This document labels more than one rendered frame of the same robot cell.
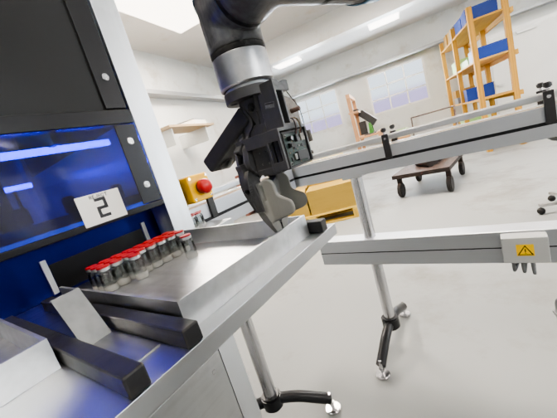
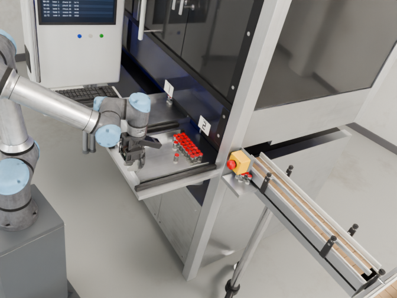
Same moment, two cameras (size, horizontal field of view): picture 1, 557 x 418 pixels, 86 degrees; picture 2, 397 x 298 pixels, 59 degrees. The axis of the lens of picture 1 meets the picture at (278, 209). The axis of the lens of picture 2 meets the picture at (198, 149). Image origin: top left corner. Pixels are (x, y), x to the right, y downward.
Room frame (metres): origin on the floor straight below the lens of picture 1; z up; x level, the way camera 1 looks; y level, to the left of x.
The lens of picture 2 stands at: (0.87, -1.00, 1.91)
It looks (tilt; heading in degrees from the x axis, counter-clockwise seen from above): 37 degrees down; 101
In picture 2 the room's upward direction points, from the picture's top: 14 degrees clockwise
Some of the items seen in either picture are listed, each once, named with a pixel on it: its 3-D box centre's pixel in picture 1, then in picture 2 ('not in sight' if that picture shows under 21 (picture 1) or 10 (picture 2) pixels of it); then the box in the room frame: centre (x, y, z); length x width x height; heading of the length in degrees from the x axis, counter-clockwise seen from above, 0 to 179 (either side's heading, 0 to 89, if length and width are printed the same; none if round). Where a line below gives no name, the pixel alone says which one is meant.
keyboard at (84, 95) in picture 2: not in sight; (81, 94); (-0.15, 0.50, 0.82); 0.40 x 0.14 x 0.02; 50
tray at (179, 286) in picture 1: (184, 260); (161, 155); (0.48, 0.18, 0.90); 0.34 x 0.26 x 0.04; 52
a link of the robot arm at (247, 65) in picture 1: (245, 75); (137, 128); (0.43, -0.01, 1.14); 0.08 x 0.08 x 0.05
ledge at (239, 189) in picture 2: (201, 230); (241, 182); (0.86, 0.23, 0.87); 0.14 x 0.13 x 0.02; 53
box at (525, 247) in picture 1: (524, 247); not in sight; (0.90, -0.74, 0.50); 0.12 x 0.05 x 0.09; 53
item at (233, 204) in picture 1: (234, 193); (303, 211); (1.14, 0.15, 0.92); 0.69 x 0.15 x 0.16; 143
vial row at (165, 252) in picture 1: (148, 257); (182, 149); (0.55, 0.26, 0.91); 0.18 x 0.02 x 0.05; 142
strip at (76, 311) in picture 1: (101, 321); not in sight; (0.30, 0.21, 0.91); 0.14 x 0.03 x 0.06; 54
